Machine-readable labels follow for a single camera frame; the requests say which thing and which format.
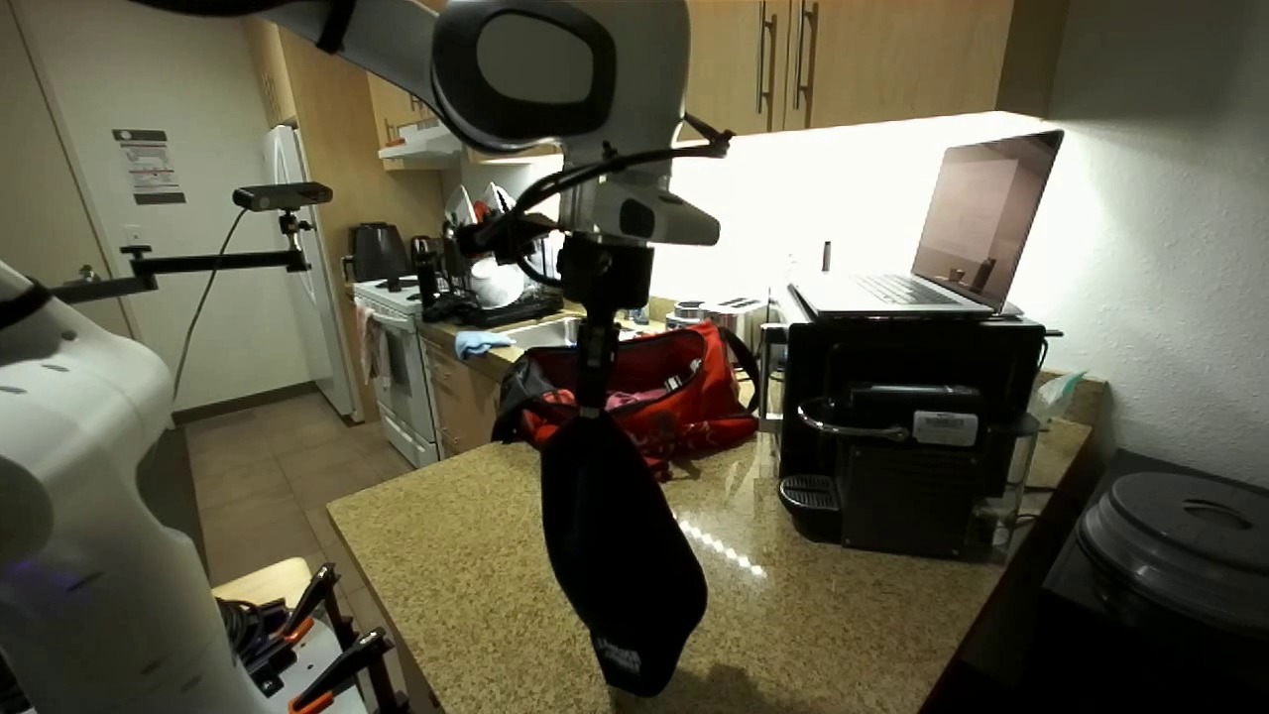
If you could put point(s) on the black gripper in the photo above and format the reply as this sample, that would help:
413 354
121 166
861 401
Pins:
606 274

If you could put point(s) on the red and black bag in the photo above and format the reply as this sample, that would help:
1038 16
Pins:
672 396

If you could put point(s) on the black head sock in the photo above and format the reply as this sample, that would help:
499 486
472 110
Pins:
619 557

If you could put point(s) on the white stove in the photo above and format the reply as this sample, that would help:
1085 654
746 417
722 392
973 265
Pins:
401 373

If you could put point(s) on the black kettle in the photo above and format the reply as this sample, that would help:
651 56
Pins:
376 252

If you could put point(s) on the wooden upper cabinets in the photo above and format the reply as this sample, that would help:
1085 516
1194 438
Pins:
617 75

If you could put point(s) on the white refrigerator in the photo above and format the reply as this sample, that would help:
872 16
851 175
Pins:
313 287

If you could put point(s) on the black coffee machine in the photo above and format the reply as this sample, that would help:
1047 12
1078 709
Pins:
905 434

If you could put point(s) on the open laptop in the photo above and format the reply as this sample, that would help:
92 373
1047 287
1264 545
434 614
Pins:
973 236

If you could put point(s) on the grey round appliance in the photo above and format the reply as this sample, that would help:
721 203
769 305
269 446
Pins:
1194 545

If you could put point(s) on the black camera on stand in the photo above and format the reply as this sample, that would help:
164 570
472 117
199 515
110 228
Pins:
250 200

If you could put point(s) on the tools with orange handles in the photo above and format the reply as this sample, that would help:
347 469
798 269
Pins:
301 648

